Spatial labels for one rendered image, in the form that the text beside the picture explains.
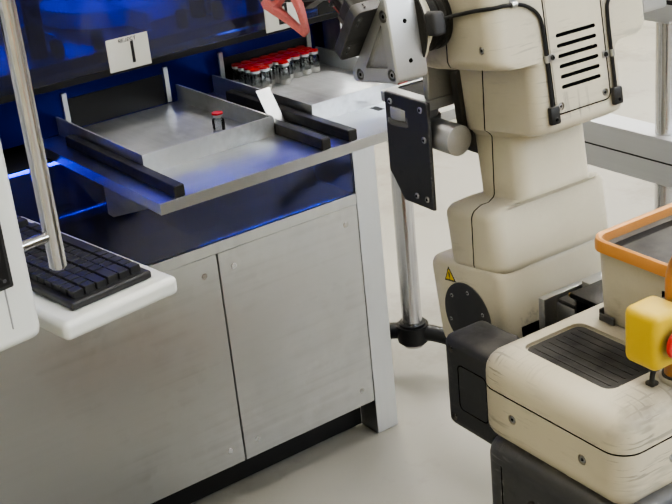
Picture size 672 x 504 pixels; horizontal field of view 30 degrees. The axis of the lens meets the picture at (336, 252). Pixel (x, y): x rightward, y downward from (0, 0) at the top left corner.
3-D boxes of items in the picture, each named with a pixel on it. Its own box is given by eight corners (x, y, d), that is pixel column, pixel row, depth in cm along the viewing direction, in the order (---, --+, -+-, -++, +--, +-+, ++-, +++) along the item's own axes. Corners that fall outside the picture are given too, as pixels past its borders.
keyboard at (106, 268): (-60, 249, 206) (-63, 235, 205) (15, 221, 215) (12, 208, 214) (73, 312, 179) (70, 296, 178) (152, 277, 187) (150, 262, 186)
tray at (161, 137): (58, 134, 233) (55, 116, 232) (179, 101, 247) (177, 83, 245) (145, 175, 207) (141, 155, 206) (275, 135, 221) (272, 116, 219)
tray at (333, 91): (213, 92, 250) (211, 75, 249) (318, 62, 264) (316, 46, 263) (313, 123, 225) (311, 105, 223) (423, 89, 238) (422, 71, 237)
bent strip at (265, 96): (258, 121, 229) (255, 90, 227) (272, 117, 231) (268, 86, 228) (303, 136, 218) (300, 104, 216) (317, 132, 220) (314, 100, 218)
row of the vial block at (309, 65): (243, 90, 249) (240, 67, 247) (316, 69, 258) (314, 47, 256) (249, 92, 247) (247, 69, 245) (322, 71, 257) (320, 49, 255)
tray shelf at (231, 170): (35, 152, 232) (33, 142, 231) (339, 65, 268) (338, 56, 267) (161, 215, 195) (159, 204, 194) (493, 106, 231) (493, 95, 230)
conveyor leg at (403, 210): (389, 344, 317) (363, 48, 287) (416, 332, 322) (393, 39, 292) (411, 356, 310) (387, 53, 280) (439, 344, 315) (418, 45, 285)
